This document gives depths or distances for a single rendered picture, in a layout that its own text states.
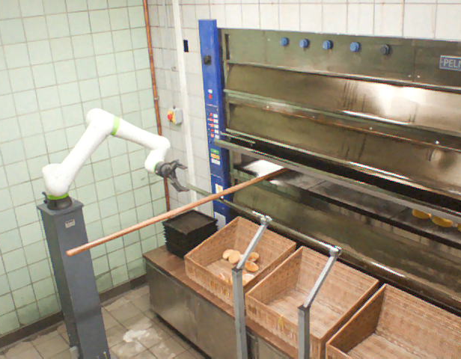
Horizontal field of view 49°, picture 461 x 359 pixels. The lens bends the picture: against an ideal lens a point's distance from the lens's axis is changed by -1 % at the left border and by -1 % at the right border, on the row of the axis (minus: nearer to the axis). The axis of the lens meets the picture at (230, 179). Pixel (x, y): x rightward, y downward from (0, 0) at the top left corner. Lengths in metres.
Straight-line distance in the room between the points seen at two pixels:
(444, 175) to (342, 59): 0.75
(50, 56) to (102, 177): 0.96
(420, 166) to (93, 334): 2.27
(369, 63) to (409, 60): 0.22
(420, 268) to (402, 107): 0.80
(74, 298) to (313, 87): 1.90
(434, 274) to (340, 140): 0.81
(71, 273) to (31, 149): 0.95
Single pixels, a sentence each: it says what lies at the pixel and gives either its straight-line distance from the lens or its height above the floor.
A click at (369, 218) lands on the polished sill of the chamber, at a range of 2.76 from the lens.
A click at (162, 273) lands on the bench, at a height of 0.52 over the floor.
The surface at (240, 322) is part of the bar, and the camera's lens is 2.91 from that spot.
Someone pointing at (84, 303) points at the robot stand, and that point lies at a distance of 3.40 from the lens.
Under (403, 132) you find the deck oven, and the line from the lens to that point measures 2.50.
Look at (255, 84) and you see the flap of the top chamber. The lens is 3.11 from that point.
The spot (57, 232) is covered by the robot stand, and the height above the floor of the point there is 1.08.
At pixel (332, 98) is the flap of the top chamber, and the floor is 1.78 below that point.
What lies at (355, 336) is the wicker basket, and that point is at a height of 0.65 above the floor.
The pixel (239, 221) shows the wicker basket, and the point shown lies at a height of 0.83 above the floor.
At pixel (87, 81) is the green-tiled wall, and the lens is 3.80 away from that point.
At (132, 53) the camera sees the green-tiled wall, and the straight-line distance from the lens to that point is 3.95.
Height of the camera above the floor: 2.38
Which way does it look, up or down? 21 degrees down
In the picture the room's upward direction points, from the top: 4 degrees counter-clockwise
